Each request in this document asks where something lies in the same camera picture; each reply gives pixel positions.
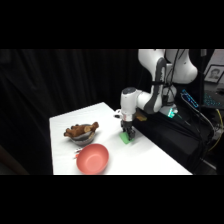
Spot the pink bowl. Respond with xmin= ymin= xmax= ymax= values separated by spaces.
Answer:
xmin=75 ymin=143 xmax=110 ymax=175

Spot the small red white object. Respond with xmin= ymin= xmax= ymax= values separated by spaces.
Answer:
xmin=73 ymin=147 xmax=84 ymax=160

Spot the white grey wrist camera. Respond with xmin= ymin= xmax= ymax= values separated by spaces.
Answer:
xmin=113 ymin=108 xmax=123 ymax=120

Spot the green triangle block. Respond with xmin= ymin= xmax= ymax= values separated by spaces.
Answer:
xmin=118 ymin=132 xmax=136 ymax=145

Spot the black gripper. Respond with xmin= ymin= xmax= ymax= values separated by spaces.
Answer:
xmin=120 ymin=118 xmax=136 ymax=141

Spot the small green light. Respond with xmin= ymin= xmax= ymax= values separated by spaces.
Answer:
xmin=166 ymin=108 xmax=178 ymax=120

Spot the teal lit keyboard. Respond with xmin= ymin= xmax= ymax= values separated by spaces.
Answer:
xmin=202 ymin=93 xmax=224 ymax=110

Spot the black curtain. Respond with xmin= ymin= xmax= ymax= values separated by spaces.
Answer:
xmin=0 ymin=49 xmax=158 ymax=176

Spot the brown plush toy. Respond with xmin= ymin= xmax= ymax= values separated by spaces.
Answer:
xmin=63 ymin=121 xmax=100 ymax=138

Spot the silver metal bowl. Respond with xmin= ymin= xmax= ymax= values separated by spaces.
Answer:
xmin=69 ymin=124 xmax=99 ymax=146

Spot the framed portrait picture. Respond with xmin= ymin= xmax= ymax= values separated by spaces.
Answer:
xmin=203 ymin=64 xmax=224 ymax=84

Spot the yellow cable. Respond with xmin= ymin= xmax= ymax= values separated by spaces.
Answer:
xmin=207 ymin=108 xmax=224 ymax=153

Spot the black covered robot stand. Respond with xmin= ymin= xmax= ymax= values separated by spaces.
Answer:
xmin=133 ymin=106 xmax=215 ymax=176

